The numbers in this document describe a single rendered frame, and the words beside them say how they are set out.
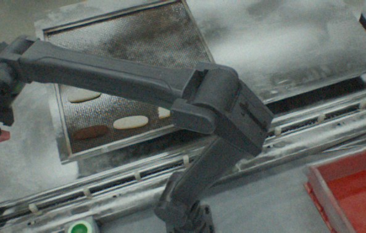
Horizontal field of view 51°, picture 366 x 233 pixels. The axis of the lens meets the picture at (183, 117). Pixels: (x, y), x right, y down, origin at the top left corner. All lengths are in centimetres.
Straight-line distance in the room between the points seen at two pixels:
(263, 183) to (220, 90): 57
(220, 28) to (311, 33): 31
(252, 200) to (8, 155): 74
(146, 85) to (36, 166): 69
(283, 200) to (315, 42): 55
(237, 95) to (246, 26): 79
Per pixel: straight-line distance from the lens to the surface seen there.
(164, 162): 109
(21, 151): 128
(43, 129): 130
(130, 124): 111
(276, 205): 106
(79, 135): 112
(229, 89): 57
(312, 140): 114
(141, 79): 59
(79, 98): 119
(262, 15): 140
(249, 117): 58
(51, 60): 69
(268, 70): 125
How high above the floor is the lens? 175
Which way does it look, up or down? 50 degrees down
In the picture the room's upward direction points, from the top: 6 degrees counter-clockwise
